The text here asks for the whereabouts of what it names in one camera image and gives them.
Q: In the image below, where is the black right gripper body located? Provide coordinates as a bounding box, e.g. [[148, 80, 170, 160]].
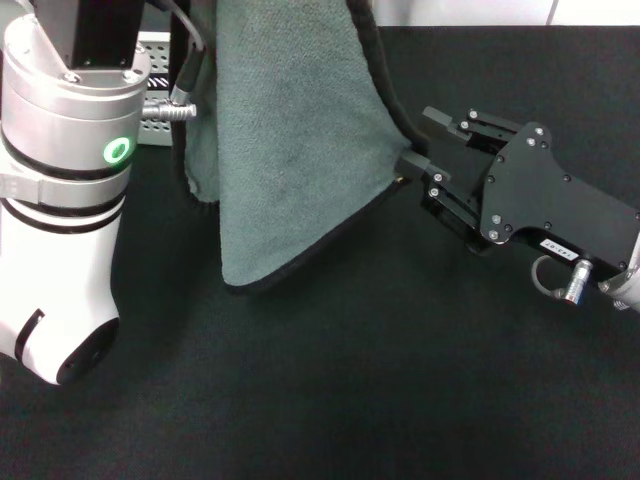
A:
[[467, 121, 640, 275]]

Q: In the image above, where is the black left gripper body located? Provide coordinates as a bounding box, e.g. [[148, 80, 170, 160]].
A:
[[29, 0, 147, 71]]

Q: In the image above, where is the yellow grey towel black trim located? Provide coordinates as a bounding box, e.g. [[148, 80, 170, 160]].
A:
[[169, 0, 432, 297]]

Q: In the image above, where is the grey perforated plastic storage box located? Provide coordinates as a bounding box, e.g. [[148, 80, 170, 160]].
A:
[[134, 29, 182, 147]]

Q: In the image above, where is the black tablecloth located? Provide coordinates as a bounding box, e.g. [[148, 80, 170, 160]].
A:
[[0, 24, 640, 480]]

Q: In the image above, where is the right gripper cable with plug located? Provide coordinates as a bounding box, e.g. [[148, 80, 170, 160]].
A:
[[529, 253, 595, 307]]

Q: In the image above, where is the gripper cable with plug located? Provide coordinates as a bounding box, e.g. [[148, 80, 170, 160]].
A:
[[142, 0, 209, 122], [529, 253, 595, 307]]

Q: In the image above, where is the left gripper cable with plug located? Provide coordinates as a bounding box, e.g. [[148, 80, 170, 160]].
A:
[[142, 0, 209, 122]]

